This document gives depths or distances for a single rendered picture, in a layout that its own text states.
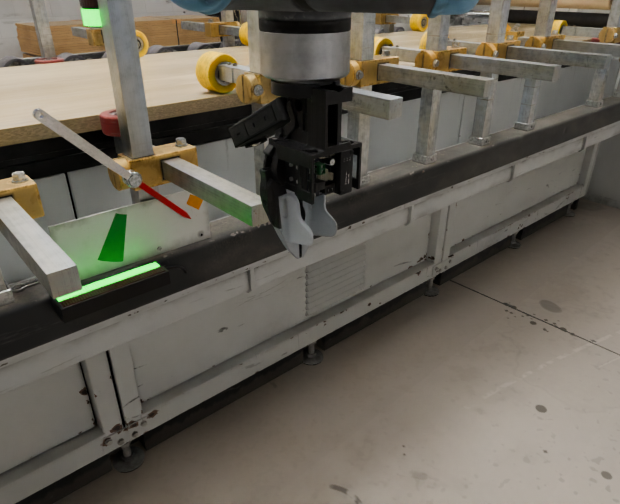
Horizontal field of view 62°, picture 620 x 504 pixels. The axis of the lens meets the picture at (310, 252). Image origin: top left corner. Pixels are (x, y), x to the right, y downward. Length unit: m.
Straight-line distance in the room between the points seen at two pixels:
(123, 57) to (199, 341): 0.81
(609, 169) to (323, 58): 2.83
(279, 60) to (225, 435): 1.19
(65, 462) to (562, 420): 1.31
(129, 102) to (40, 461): 0.86
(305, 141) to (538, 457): 1.22
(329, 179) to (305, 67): 0.12
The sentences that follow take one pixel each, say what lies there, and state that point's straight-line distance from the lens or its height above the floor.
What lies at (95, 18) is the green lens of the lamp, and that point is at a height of 1.07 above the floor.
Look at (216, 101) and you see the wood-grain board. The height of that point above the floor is 0.89.
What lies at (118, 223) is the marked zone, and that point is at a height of 0.78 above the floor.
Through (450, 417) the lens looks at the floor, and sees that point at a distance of 1.61.
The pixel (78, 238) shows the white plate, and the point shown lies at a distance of 0.85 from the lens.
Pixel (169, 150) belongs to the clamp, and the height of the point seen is 0.87.
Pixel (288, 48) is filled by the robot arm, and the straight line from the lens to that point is 0.51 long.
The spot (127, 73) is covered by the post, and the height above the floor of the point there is 1.00.
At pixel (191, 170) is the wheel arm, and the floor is 0.86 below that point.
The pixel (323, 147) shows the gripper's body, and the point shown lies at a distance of 0.52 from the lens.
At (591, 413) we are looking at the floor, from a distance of 1.77.
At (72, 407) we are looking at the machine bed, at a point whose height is 0.26.
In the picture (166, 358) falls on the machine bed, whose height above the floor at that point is 0.27.
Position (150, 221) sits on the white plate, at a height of 0.76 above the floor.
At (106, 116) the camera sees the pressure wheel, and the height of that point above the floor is 0.91.
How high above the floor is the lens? 1.12
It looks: 28 degrees down
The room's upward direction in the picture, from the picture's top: straight up
